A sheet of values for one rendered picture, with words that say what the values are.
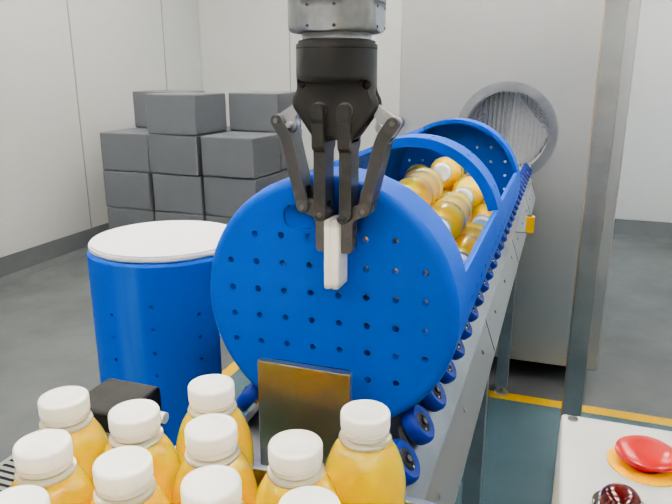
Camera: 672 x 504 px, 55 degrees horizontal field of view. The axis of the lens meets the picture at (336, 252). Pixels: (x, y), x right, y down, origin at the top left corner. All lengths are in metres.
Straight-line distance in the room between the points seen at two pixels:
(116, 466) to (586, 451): 0.31
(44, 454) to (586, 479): 0.36
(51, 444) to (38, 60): 4.55
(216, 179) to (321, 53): 3.72
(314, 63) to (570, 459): 0.37
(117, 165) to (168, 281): 3.62
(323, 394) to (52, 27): 4.62
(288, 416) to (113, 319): 0.57
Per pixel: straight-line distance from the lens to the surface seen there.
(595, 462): 0.45
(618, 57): 2.01
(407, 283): 0.65
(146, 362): 1.18
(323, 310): 0.69
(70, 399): 0.57
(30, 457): 0.51
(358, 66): 0.58
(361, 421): 0.50
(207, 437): 0.49
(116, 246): 1.19
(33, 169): 4.91
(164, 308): 1.13
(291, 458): 0.46
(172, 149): 4.41
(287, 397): 0.67
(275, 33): 6.27
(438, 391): 0.79
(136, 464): 0.47
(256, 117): 4.54
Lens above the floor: 1.34
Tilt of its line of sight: 16 degrees down
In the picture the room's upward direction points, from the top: straight up
